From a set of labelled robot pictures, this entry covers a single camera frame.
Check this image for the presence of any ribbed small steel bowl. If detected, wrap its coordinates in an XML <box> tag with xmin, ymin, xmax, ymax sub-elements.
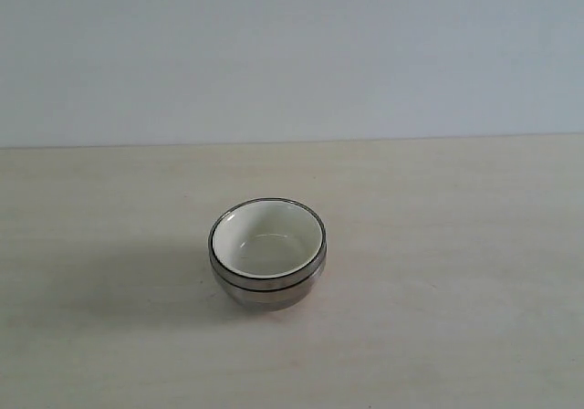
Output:
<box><xmin>208</xmin><ymin>198</ymin><xmax>329</xmax><ymax>290</ymax></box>

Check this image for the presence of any large smooth steel bowl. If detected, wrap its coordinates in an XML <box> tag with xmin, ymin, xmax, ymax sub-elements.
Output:
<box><xmin>212</xmin><ymin>265</ymin><xmax>325</xmax><ymax>312</ymax></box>

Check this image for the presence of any white ceramic bowl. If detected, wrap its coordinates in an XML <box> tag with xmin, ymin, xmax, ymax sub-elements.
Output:
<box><xmin>213</xmin><ymin>202</ymin><xmax>326</xmax><ymax>278</ymax></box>

